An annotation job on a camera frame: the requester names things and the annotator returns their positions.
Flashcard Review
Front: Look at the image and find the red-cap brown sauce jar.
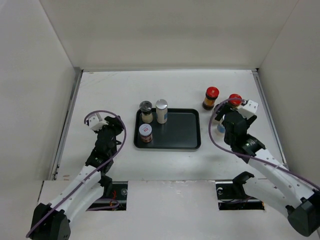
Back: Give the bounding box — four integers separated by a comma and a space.
202, 86, 220, 110

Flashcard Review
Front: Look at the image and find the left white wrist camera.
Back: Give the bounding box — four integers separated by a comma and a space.
86, 112, 107, 132

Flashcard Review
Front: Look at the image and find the red-cap orange spice jar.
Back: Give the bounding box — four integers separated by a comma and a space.
227, 93, 243, 110

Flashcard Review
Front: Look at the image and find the silver-cap white bottle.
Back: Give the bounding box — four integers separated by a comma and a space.
155, 99, 168, 124

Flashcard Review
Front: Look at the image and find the white-lid dark sauce jar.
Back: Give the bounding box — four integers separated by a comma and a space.
138, 123, 153, 143

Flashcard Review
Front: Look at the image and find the clear-top pepper grinder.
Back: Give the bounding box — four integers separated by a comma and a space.
139, 100, 153, 124

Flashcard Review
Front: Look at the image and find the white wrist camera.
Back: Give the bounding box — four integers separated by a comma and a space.
86, 112, 107, 132
237, 99, 259, 120

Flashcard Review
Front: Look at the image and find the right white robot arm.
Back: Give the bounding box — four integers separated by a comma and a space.
211, 100, 320, 237

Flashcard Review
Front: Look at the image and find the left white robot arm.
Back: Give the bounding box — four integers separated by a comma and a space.
26, 110, 127, 240

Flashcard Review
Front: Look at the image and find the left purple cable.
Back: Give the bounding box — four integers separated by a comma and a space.
25, 109, 127, 238

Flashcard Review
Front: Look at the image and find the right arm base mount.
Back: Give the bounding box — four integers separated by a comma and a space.
215, 171, 265, 211

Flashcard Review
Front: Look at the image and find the silver-cap blue-label bottle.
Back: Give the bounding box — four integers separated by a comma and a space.
216, 121, 226, 135

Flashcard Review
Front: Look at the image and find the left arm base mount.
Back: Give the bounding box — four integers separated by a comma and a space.
87, 177, 129, 211

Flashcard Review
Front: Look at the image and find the black rectangular tray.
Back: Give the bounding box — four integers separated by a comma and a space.
133, 108, 201, 150

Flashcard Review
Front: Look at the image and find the black-cap white bottle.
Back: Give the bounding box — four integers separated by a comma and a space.
212, 110, 224, 124

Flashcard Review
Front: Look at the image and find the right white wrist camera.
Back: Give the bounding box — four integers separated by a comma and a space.
237, 99, 259, 120

